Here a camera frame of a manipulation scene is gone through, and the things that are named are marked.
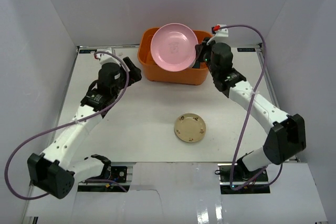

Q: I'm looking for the small cream patterned plate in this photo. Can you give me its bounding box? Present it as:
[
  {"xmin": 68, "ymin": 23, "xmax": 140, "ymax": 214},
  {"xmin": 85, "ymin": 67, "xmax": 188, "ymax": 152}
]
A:
[{"xmin": 174, "ymin": 113, "xmax": 206, "ymax": 143}]

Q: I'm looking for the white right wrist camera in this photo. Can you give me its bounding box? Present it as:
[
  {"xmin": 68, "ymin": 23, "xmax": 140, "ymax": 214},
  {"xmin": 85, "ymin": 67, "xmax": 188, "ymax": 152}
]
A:
[{"xmin": 210, "ymin": 24, "xmax": 229, "ymax": 43}]

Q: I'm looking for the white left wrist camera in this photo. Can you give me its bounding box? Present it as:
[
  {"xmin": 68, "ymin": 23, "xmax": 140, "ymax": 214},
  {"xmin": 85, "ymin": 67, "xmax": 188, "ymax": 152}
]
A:
[{"xmin": 94, "ymin": 52, "xmax": 115, "ymax": 66}]

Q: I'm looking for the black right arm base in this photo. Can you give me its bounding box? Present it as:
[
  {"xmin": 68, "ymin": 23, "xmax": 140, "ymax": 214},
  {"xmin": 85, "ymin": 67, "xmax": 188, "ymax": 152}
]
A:
[{"xmin": 214, "ymin": 163, "xmax": 270, "ymax": 195}]

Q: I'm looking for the pink round plate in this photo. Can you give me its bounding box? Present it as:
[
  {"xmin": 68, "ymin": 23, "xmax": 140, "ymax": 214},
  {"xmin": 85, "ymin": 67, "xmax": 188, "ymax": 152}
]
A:
[{"xmin": 150, "ymin": 23, "xmax": 198, "ymax": 72}]

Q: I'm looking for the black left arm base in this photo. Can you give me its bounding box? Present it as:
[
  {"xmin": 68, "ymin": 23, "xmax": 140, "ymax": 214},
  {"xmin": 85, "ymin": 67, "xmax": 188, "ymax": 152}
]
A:
[{"xmin": 78, "ymin": 166, "xmax": 132, "ymax": 193}]

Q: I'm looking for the teal square plate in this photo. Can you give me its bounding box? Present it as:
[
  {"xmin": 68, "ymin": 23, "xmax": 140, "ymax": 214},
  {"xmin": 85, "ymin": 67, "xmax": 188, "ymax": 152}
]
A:
[{"xmin": 192, "ymin": 61, "xmax": 207, "ymax": 69}]

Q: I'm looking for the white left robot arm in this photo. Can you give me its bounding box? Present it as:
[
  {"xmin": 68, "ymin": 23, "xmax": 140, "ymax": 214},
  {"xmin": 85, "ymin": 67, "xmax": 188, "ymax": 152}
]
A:
[{"xmin": 27, "ymin": 52, "xmax": 142, "ymax": 199}]

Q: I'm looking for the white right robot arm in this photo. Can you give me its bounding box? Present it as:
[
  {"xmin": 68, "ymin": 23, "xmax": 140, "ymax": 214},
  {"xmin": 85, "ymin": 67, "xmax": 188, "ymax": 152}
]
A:
[{"xmin": 195, "ymin": 37, "xmax": 307, "ymax": 182}]

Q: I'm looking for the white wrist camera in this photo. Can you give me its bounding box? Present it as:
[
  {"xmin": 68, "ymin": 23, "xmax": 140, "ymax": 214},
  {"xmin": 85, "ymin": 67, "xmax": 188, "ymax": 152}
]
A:
[
  {"xmin": 94, "ymin": 52, "xmax": 115, "ymax": 66},
  {"xmin": 210, "ymin": 24, "xmax": 229, "ymax": 43}
]

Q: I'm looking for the orange plastic bin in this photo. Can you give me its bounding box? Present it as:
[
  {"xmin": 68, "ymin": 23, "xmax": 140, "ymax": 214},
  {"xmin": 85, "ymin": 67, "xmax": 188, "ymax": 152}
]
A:
[{"xmin": 138, "ymin": 27, "xmax": 208, "ymax": 86}]

